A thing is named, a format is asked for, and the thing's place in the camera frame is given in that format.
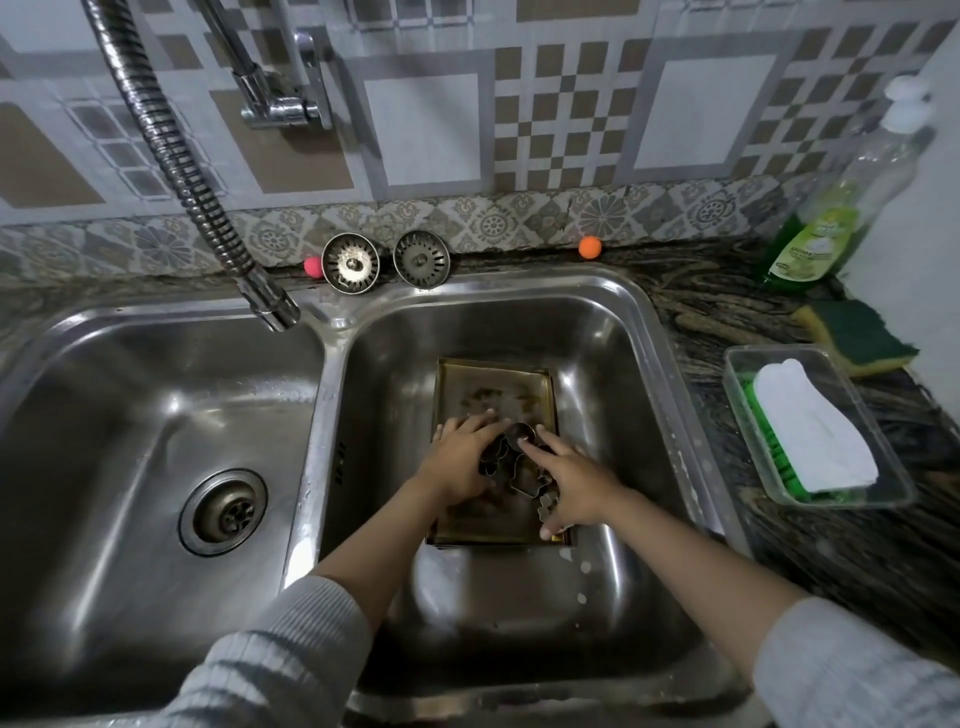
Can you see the white folded cloth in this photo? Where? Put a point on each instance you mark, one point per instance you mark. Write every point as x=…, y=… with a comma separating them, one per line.
x=814, y=427

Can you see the green scrub pad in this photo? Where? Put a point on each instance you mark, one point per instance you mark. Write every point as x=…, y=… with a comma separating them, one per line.
x=772, y=442

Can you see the small orange ball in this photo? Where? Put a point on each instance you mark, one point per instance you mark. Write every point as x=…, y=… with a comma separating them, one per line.
x=590, y=247

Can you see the person's right forearm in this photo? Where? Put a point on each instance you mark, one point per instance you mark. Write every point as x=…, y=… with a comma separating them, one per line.
x=697, y=581

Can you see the person's left grey knit sleeve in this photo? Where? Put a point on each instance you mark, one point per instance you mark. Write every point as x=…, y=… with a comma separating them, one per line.
x=270, y=667

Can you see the person's left forearm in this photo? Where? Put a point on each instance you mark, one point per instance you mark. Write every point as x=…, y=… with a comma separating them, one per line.
x=390, y=551

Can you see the person's left fingers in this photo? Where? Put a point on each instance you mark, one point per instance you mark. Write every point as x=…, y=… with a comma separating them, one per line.
x=469, y=427

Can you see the small pink ball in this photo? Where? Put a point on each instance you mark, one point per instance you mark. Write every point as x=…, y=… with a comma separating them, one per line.
x=311, y=267

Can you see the person's left hand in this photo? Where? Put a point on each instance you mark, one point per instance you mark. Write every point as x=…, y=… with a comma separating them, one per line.
x=450, y=469

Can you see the stainless steel double sink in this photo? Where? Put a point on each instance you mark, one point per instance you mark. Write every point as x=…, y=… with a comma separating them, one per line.
x=187, y=420

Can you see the green dish soap bottle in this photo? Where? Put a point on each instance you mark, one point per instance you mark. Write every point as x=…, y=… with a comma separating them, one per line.
x=832, y=217

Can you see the person's right hand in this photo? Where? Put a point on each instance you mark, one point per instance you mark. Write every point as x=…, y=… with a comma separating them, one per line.
x=581, y=484

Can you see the person's right thumb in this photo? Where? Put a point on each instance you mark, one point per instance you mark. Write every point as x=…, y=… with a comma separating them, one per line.
x=555, y=526

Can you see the round sink drain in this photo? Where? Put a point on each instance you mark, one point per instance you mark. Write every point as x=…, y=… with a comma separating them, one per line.
x=223, y=512

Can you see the clear plastic container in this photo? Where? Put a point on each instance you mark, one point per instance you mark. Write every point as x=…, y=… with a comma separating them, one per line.
x=885, y=480

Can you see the round metal sink strainer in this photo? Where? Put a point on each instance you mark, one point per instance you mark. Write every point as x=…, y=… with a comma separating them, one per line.
x=422, y=259
x=350, y=264

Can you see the scalloped metal cookie cutter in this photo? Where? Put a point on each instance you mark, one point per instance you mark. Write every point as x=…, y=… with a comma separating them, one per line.
x=492, y=463

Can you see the flexible chrome faucet spout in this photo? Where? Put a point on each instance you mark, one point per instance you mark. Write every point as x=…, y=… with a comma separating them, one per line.
x=172, y=150

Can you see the person's grey knit sleeve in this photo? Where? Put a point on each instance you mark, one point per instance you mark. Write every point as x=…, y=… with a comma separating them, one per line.
x=855, y=667
x=270, y=667

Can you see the figure metal cookie cutter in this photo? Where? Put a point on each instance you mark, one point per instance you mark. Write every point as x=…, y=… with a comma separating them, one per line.
x=546, y=504

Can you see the green and yellow sponge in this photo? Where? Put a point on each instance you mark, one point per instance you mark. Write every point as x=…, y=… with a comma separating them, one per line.
x=862, y=334

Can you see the person's right grey knit sleeve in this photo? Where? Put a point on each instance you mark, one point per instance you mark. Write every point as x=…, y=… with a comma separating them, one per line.
x=855, y=667

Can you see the dirty metal baking tray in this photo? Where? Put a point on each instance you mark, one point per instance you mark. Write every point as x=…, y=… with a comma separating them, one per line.
x=487, y=394

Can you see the chrome wall faucet body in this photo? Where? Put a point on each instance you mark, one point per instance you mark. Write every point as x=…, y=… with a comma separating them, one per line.
x=274, y=82

